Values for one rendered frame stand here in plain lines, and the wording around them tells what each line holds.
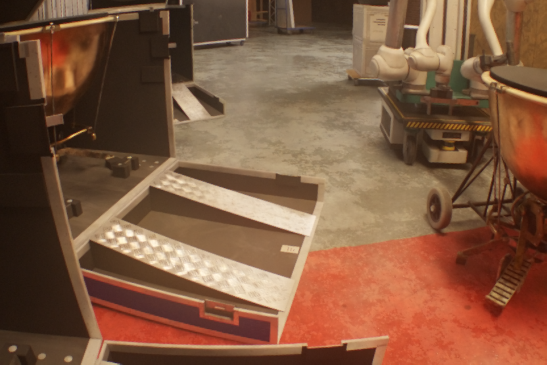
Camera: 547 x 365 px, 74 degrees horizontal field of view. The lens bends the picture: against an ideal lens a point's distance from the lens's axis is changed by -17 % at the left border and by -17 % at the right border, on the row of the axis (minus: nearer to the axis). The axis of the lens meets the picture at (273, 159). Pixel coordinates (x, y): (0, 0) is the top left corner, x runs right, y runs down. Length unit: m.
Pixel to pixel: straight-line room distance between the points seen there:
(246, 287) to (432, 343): 0.67
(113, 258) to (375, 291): 0.99
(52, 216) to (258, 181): 1.39
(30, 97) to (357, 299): 1.23
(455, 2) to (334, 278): 1.98
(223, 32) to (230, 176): 6.42
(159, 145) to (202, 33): 6.04
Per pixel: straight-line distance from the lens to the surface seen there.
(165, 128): 2.30
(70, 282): 1.11
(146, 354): 1.23
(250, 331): 1.35
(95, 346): 1.21
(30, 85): 0.92
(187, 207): 2.01
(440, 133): 2.68
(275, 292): 1.55
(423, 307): 1.59
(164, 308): 1.43
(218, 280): 1.54
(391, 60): 2.50
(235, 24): 8.64
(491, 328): 1.58
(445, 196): 1.97
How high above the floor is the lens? 1.01
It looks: 22 degrees down
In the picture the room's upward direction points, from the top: straight up
